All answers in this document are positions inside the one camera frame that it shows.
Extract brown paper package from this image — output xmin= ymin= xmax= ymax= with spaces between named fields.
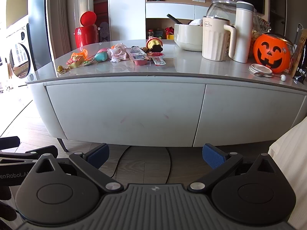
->
xmin=291 ymin=28 xmax=307 ymax=75

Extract white drawer front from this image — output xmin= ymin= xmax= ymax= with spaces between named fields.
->
xmin=193 ymin=84 xmax=307 ymax=147

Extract cream ribbed mug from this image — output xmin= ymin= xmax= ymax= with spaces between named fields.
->
xmin=202 ymin=16 xmax=237 ymax=61

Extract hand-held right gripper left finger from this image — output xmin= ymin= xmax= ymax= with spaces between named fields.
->
xmin=29 ymin=143 xmax=124 ymax=193

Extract black utensil handle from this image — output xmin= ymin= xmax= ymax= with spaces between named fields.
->
xmin=167 ymin=14 xmax=184 ymax=25

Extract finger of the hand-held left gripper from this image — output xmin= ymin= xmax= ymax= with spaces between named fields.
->
xmin=0 ymin=145 xmax=58 ymax=166
xmin=0 ymin=136 xmax=20 ymax=149

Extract red white packet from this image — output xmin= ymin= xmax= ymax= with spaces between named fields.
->
xmin=146 ymin=53 xmax=167 ymax=66

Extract metal spoon with white bead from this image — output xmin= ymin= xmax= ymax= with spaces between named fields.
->
xmin=254 ymin=72 xmax=286 ymax=81

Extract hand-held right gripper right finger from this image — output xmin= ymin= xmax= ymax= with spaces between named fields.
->
xmin=187 ymin=144 xmax=279 ymax=193

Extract teal pink egg toy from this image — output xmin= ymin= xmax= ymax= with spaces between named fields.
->
xmin=94 ymin=48 xmax=110 ymax=63

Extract white cloth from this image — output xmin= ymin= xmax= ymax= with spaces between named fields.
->
xmin=267 ymin=117 xmax=307 ymax=230

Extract orange plastic toy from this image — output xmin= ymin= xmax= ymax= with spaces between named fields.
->
xmin=71 ymin=48 xmax=89 ymax=59

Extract red lidded bin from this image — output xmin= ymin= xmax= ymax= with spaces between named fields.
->
xmin=74 ymin=11 xmax=99 ymax=50

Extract glass jar with lid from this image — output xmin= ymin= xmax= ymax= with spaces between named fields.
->
xmin=206 ymin=0 xmax=261 ymax=53

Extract pink box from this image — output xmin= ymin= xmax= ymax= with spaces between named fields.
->
xmin=125 ymin=47 xmax=149 ymax=67

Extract grey patterned board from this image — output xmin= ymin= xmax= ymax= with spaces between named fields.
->
xmin=99 ymin=21 xmax=110 ymax=43

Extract red gold round toy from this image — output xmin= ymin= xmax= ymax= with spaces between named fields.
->
xmin=145 ymin=37 xmax=165 ymax=53

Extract black snack packet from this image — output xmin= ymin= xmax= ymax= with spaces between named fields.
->
xmin=292 ymin=65 xmax=307 ymax=85

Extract black grey handle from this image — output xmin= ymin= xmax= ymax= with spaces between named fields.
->
xmin=295 ymin=23 xmax=304 ymax=46

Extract orange pumpkin bucket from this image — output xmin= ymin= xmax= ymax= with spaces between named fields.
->
xmin=253 ymin=34 xmax=295 ymax=74

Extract white dryer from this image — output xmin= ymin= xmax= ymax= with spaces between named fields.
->
xmin=6 ymin=24 xmax=29 ymax=44

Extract patterned snack bag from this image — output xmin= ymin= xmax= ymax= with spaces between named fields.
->
xmin=257 ymin=17 xmax=272 ymax=33

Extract white-fronted wooden drawer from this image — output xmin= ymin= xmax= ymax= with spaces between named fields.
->
xmin=45 ymin=81 xmax=207 ymax=147

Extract white thermos bottle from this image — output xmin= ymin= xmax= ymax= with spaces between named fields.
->
xmin=231 ymin=1 xmax=255 ymax=64

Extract white rounded cabinet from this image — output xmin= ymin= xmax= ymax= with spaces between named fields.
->
xmin=25 ymin=39 xmax=307 ymax=152

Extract dark grey refrigerator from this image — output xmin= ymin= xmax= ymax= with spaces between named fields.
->
xmin=26 ymin=0 xmax=52 ymax=70

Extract pink doll dress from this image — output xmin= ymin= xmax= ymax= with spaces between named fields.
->
xmin=107 ymin=43 xmax=129 ymax=63

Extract cream bowl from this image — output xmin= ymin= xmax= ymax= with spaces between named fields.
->
xmin=174 ymin=23 xmax=204 ymax=52

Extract white washing machine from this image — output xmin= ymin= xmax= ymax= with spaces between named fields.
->
xmin=8 ymin=42 xmax=36 ymax=79

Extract white wall shelf unit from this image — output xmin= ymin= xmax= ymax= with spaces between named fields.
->
xmin=145 ymin=1 xmax=209 ymax=40

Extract black floor cable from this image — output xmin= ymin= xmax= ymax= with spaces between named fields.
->
xmin=112 ymin=146 xmax=173 ymax=184

